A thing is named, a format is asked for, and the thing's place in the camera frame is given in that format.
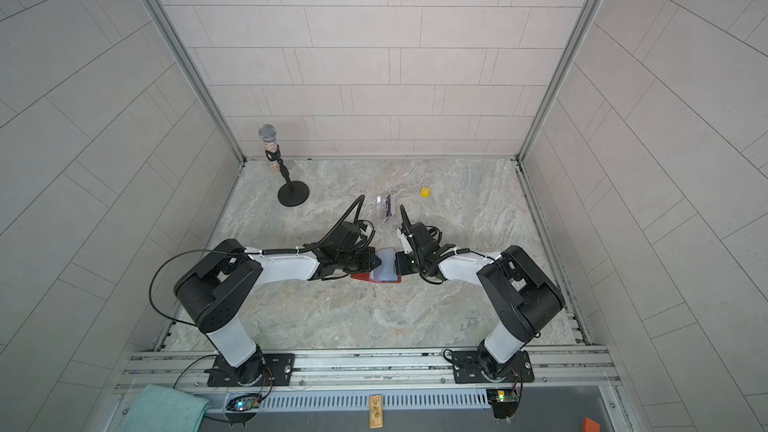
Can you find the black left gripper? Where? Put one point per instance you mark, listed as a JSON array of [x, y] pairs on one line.
[[369, 254]]

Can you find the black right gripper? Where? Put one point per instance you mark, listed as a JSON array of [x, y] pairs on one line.
[[400, 262]]

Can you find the red leather card holder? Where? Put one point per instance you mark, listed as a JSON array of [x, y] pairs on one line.
[[385, 272]]

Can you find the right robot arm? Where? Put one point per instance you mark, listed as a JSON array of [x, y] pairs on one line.
[[524, 298]]

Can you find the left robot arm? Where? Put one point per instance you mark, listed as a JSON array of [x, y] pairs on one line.
[[213, 290]]

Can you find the microphone on black stand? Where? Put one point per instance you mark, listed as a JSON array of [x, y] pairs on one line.
[[291, 193]]

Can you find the small wooden block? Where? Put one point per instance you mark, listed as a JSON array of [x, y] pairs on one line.
[[375, 404]]

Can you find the right circuit board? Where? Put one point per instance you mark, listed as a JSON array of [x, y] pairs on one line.
[[504, 403]]

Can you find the left green circuit board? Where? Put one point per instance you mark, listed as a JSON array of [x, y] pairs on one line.
[[241, 409]]

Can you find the aluminium corner profile left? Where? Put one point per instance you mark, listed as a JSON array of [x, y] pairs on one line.
[[172, 39]]

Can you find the aluminium corner profile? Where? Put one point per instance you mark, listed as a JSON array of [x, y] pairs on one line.
[[172, 39], [584, 20]]

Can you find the teal cloth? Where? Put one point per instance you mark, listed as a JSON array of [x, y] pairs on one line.
[[165, 409]]

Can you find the orange object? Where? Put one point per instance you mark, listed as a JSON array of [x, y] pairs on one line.
[[589, 425]]

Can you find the aluminium corner profile right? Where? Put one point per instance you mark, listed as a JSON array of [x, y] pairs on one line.
[[584, 20]]

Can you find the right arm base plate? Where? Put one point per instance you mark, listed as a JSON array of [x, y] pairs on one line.
[[479, 367]]

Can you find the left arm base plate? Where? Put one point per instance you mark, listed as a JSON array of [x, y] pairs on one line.
[[262, 369]]

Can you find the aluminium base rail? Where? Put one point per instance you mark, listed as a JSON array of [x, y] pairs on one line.
[[343, 380]]

